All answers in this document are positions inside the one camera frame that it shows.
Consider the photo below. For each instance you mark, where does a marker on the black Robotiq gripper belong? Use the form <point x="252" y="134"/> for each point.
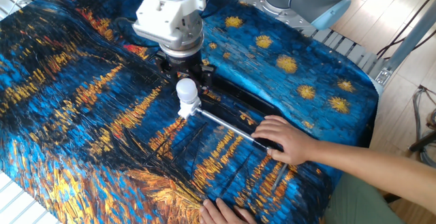
<point x="185" y="65"/>

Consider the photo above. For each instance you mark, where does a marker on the white light bulb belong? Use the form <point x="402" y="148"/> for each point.
<point x="186" y="89"/>

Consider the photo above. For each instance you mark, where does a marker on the person's right forearm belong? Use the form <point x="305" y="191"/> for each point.
<point x="374" y="174"/>

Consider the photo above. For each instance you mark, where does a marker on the person's right hand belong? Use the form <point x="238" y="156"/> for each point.
<point x="291" y="144"/>

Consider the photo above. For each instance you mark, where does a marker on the person's left hand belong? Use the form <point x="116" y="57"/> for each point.
<point x="221" y="217"/>

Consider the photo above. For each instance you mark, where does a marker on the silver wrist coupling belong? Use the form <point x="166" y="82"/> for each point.
<point x="185" y="48"/>

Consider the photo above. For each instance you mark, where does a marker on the white lamp socket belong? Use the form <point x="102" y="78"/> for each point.
<point x="188" y="111"/>

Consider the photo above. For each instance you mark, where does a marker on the silver lamp rod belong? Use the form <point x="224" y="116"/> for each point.
<point x="225" y="125"/>

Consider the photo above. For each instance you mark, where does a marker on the blue orange painted tablecloth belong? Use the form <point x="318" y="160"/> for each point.
<point x="85" y="81"/>

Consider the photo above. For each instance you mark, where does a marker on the small silver stick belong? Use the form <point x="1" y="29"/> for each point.
<point x="279" y="176"/>

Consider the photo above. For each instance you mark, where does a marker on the green trousers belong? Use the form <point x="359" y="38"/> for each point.
<point x="357" y="203"/>

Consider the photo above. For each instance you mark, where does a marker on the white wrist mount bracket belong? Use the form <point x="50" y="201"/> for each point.
<point x="163" y="16"/>

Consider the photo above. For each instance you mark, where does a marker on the grey frame post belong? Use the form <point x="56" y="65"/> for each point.
<point x="408" y="43"/>

